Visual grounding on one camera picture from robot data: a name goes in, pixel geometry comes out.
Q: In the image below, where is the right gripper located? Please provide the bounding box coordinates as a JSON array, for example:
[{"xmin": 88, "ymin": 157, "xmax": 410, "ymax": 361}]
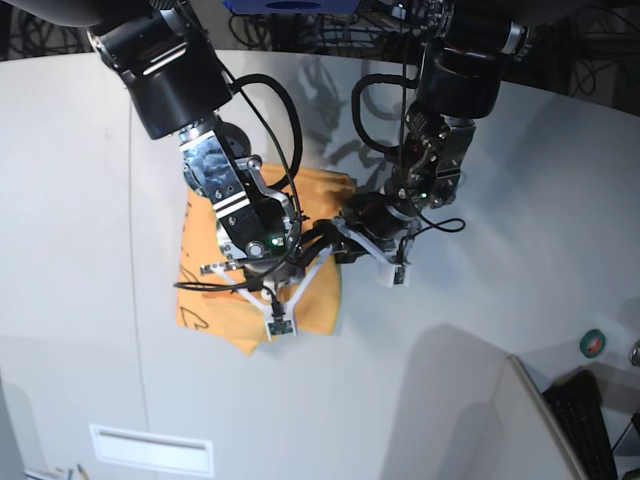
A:
[{"xmin": 242, "ymin": 222, "xmax": 340, "ymax": 290}]

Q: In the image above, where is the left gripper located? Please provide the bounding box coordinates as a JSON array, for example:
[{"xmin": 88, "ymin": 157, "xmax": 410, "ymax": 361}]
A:
[{"xmin": 334, "ymin": 192, "xmax": 418, "ymax": 264}]

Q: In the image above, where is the orange t-shirt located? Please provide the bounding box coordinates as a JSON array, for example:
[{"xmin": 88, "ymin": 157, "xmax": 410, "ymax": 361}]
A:
[{"xmin": 176, "ymin": 168, "xmax": 356, "ymax": 356}]

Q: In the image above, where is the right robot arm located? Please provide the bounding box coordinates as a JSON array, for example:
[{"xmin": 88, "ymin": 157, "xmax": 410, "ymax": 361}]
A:
[{"xmin": 88, "ymin": 1, "xmax": 330, "ymax": 292}]

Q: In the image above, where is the green tape roll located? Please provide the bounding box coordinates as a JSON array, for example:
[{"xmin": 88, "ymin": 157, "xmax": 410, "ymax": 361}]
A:
[{"xmin": 579, "ymin": 329, "xmax": 607, "ymax": 359}]

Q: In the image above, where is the white partition panel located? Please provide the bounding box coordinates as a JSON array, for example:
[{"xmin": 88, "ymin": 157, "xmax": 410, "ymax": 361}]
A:
[{"xmin": 494, "ymin": 356, "xmax": 587, "ymax": 479}]

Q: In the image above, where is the black keyboard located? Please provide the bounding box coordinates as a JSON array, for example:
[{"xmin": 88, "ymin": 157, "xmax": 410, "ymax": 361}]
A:
[{"xmin": 543, "ymin": 370, "xmax": 618, "ymax": 480}]

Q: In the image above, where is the white recessed table tray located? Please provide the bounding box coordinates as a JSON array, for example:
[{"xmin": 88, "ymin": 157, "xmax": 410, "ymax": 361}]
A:
[{"xmin": 89, "ymin": 424, "xmax": 215, "ymax": 478}]

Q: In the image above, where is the metal knob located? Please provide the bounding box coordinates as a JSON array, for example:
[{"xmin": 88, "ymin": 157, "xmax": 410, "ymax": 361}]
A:
[{"xmin": 629, "ymin": 341, "xmax": 640, "ymax": 367}]

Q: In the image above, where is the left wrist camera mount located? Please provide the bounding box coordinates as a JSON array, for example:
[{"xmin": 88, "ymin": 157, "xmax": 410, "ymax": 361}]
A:
[{"xmin": 330, "ymin": 217, "xmax": 417, "ymax": 288}]

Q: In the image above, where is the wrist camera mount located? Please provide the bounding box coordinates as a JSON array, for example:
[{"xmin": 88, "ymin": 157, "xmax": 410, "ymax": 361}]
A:
[
  {"xmin": 330, "ymin": 217, "xmax": 417, "ymax": 288},
  {"xmin": 200, "ymin": 247, "xmax": 332, "ymax": 341}
]

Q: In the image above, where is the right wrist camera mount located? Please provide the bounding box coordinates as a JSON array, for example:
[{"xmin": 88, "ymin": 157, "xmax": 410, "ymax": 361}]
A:
[{"xmin": 200, "ymin": 247, "xmax": 332, "ymax": 341}]

